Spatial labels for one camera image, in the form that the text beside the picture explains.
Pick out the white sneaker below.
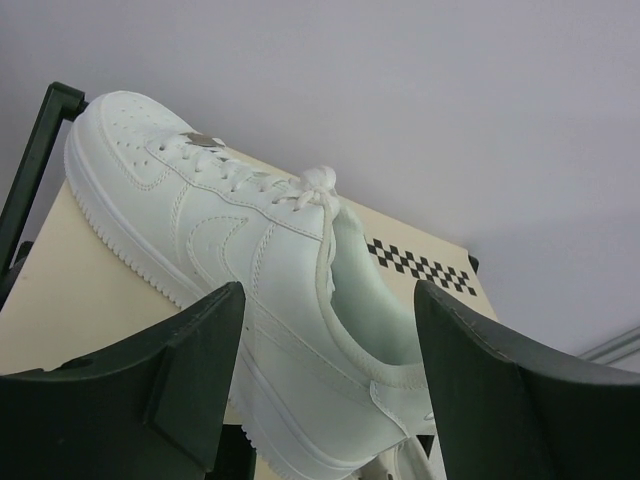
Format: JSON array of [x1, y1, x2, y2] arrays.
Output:
[[64, 91, 436, 479]]

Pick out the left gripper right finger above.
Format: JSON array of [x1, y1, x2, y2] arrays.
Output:
[[414, 281, 639, 479]]

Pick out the right aluminium corner post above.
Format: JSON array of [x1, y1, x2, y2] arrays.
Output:
[[579, 326, 640, 365]]

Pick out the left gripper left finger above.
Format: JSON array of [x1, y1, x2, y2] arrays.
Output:
[[1, 282, 245, 479]]

